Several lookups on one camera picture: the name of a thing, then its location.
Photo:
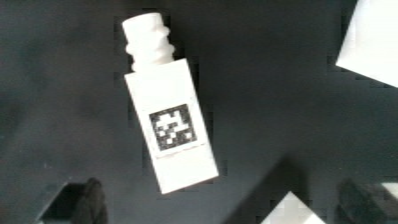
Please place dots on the white sheet with markers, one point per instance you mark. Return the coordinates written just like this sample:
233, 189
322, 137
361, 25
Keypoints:
292, 212

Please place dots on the white table leg upright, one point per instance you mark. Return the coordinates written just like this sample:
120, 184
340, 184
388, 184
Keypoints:
166, 103

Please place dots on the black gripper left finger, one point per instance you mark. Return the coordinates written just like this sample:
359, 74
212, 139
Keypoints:
79, 206

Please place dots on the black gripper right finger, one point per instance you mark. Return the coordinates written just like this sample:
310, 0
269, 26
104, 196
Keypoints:
368, 203

